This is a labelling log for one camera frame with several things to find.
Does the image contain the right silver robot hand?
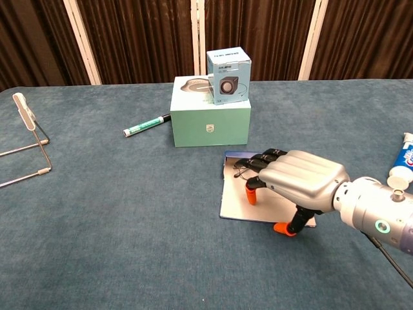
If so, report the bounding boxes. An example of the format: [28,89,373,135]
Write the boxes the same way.
[234,148,351,239]

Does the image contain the thin-framed eyeglasses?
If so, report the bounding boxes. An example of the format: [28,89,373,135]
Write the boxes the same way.
[232,163,251,179]

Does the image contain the blue glasses case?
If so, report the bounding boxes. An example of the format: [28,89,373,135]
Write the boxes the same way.
[219,150,317,229]

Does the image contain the blue white toothpaste tube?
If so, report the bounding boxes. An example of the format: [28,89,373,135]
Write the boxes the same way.
[386,131,413,194]

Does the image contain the teal Philips cardboard box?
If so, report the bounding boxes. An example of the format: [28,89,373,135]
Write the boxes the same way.
[170,76,252,149]

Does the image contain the light blue speaker box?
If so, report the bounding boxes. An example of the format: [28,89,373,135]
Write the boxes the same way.
[206,46,252,107]

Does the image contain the dark brown curtain panel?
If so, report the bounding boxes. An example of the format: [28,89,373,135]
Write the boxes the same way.
[0,0,91,93]
[309,0,413,81]
[76,0,196,86]
[205,0,317,82]

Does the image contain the green white marker pen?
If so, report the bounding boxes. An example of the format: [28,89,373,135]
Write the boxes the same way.
[123,112,172,138]

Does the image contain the blue felt table cover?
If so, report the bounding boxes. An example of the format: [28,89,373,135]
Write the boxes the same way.
[0,78,413,310]

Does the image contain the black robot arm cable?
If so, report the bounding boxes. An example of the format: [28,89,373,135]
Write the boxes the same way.
[366,234,413,288]

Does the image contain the white partition frame post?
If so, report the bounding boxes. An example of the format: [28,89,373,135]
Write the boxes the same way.
[63,0,103,86]
[297,0,329,81]
[190,0,207,87]

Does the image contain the metal wire stand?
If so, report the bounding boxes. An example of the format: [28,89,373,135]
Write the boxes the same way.
[0,92,53,189]

